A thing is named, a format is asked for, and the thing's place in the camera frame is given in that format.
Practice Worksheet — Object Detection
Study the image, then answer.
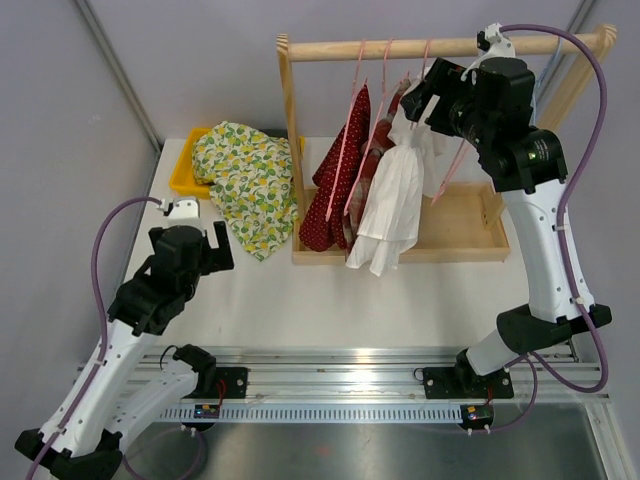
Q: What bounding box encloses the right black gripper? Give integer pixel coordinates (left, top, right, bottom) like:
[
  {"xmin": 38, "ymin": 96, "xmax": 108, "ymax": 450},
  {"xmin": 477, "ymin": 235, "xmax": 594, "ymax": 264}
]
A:
[{"xmin": 400, "ymin": 58, "xmax": 493, "ymax": 151}]

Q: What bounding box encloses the pink hanger of white skirt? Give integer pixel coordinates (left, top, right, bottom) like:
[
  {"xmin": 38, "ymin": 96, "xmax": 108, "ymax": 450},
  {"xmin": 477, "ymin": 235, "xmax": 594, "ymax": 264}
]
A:
[{"xmin": 416, "ymin": 38, "xmax": 432, "ymax": 81}]

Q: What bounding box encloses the pink hanger of lemon skirt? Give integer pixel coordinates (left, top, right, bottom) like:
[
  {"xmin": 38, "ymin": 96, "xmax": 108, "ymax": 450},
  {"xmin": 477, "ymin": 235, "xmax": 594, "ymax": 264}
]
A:
[{"xmin": 430, "ymin": 140, "xmax": 471, "ymax": 206}]

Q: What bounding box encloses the pink hanger of plaid skirt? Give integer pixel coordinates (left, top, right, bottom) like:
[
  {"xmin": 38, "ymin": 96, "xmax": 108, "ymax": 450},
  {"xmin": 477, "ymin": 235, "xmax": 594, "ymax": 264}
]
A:
[{"xmin": 343, "ymin": 37, "xmax": 394, "ymax": 216}]

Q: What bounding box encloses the red plaid skirt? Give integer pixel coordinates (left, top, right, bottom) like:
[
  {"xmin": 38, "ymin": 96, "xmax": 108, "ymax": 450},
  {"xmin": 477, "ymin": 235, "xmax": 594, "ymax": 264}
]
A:
[{"xmin": 342, "ymin": 74, "xmax": 411, "ymax": 252}]

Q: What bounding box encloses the pink hanger of polka skirt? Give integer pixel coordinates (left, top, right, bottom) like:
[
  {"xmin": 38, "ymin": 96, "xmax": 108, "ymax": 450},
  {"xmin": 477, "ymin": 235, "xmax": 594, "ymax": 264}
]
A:
[{"xmin": 325, "ymin": 39, "xmax": 367, "ymax": 223}]

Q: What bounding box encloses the lemon print skirt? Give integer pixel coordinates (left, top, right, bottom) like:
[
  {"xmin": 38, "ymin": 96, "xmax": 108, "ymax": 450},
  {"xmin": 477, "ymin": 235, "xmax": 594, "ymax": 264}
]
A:
[{"xmin": 191, "ymin": 121, "xmax": 298, "ymax": 261}]

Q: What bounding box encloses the red polka dot skirt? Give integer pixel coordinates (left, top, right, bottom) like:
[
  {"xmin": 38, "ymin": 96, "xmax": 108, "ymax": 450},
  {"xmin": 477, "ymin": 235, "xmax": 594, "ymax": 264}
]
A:
[{"xmin": 299, "ymin": 84, "xmax": 371, "ymax": 252}]

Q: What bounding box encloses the white skirt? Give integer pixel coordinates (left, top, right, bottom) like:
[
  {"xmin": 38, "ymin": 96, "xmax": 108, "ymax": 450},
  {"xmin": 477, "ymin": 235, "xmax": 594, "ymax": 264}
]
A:
[{"xmin": 346, "ymin": 114, "xmax": 446, "ymax": 277}]

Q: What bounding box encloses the blue wire hanger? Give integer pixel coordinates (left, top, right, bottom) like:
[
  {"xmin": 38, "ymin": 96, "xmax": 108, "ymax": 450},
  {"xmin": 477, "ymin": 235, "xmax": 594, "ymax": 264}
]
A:
[{"xmin": 532, "ymin": 37, "xmax": 563, "ymax": 103}]

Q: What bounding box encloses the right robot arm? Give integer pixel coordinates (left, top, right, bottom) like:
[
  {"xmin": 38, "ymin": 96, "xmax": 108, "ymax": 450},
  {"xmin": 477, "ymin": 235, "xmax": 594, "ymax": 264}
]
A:
[{"xmin": 400, "ymin": 57, "xmax": 612, "ymax": 396}]

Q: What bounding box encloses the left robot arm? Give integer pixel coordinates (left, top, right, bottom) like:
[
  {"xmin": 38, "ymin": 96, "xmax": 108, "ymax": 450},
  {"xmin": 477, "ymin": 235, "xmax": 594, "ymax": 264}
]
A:
[{"xmin": 15, "ymin": 221, "xmax": 234, "ymax": 479}]

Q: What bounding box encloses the yellow plastic bin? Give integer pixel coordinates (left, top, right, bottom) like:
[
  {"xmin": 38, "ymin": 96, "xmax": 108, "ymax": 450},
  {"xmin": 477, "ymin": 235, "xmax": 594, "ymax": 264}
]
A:
[{"xmin": 168, "ymin": 127, "xmax": 306, "ymax": 200}]

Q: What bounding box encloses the wooden clothes rack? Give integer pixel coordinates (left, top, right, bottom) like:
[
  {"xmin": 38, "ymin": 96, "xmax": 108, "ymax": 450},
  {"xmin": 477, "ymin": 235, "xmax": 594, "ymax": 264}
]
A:
[{"xmin": 276, "ymin": 34, "xmax": 593, "ymax": 263}]

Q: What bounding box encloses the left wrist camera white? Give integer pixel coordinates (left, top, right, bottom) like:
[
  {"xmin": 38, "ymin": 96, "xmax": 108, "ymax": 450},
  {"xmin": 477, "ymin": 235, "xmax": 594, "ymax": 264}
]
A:
[{"xmin": 157, "ymin": 196, "xmax": 204, "ymax": 233}]

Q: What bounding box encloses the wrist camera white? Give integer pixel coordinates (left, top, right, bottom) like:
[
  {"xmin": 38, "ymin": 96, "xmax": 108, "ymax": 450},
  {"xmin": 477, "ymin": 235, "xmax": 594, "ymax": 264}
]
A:
[
  {"xmin": 157, "ymin": 196, "xmax": 204, "ymax": 233},
  {"xmin": 475, "ymin": 23, "xmax": 516, "ymax": 65}
]

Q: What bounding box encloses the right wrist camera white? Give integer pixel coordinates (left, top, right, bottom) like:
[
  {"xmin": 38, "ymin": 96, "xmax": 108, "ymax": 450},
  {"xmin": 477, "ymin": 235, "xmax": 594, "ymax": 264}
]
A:
[{"xmin": 475, "ymin": 23, "xmax": 516, "ymax": 65}]

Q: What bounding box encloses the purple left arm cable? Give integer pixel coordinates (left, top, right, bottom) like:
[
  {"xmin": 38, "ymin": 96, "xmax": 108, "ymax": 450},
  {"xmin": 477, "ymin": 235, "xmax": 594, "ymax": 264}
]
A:
[{"xmin": 24, "ymin": 195, "xmax": 166, "ymax": 480}]

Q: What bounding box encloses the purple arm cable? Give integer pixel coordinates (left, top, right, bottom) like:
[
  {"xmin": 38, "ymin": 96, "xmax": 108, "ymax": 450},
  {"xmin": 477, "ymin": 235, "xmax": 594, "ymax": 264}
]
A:
[
  {"xmin": 499, "ymin": 23, "xmax": 612, "ymax": 392},
  {"xmin": 24, "ymin": 195, "xmax": 166, "ymax": 480}
]

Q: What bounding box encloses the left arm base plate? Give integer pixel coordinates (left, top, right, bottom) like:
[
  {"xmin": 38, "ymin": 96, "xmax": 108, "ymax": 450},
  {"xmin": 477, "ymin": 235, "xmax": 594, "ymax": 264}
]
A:
[{"xmin": 186, "ymin": 367, "xmax": 249, "ymax": 400}]

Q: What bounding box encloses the aluminium mounting rail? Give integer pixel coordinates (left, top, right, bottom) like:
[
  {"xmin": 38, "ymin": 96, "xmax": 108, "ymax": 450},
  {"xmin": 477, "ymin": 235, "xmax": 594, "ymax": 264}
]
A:
[{"xmin": 67, "ymin": 347, "xmax": 611, "ymax": 424}]

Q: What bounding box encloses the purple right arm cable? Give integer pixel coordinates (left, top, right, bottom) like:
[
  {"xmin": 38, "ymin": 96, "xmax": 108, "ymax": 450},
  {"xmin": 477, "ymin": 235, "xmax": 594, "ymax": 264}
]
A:
[{"xmin": 499, "ymin": 23, "xmax": 612, "ymax": 392}]

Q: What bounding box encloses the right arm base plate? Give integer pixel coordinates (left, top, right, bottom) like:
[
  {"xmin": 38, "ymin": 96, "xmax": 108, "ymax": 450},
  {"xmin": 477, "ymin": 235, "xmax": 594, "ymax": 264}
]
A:
[{"xmin": 422, "ymin": 367, "xmax": 514, "ymax": 400}]

